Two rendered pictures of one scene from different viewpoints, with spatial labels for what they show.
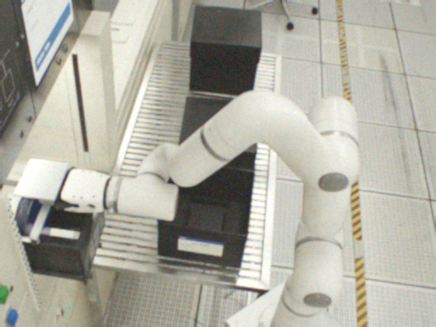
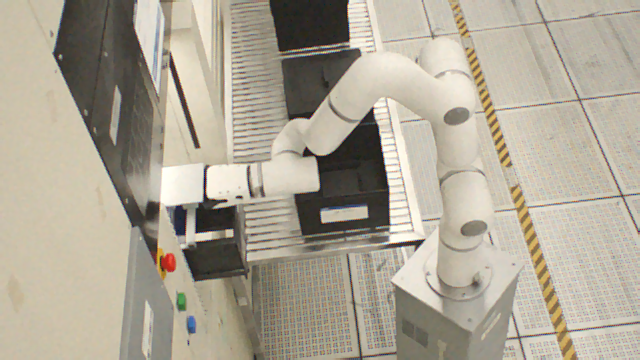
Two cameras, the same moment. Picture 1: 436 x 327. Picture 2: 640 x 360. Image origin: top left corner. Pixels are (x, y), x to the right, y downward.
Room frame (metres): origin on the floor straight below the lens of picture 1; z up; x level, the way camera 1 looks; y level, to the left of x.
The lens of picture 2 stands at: (-0.37, 0.12, 2.62)
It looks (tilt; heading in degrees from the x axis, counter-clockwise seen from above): 50 degrees down; 353
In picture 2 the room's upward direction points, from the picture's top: 6 degrees counter-clockwise
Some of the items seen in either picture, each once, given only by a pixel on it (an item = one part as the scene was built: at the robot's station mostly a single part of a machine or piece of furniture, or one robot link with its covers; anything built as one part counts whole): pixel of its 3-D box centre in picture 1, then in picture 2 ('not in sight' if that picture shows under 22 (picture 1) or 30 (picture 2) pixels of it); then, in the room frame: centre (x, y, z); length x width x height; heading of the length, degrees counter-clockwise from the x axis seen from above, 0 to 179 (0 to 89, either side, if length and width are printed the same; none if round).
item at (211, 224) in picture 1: (206, 213); (340, 178); (1.15, -0.07, 0.85); 0.28 x 0.28 x 0.17; 83
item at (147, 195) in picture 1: (149, 197); (291, 175); (0.84, 0.08, 1.25); 0.13 x 0.09 x 0.08; 84
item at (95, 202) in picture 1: (88, 191); (231, 183); (0.85, 0.23, 1.25); 0.11 x 0.10 x 0.07; 84
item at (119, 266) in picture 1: (196, 201); (318, 171); (1.60, -0.05, 0.38); 1.30 x 0.60 x 0.76; 174
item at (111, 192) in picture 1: (114, 195); (257, 181); (0.84, 0.16, 1.25); 0.09 x 0.03 x 0.08; 174
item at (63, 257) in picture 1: (54, 220); (198, 223); (0.86, 0.33, 1.11); 0.24 x 0.20 x 0.32; 174
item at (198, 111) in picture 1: (219, 129); (326, 87); (1.58, -0.11, 0.83); 0.29 x 0.29 x 0.13; 87
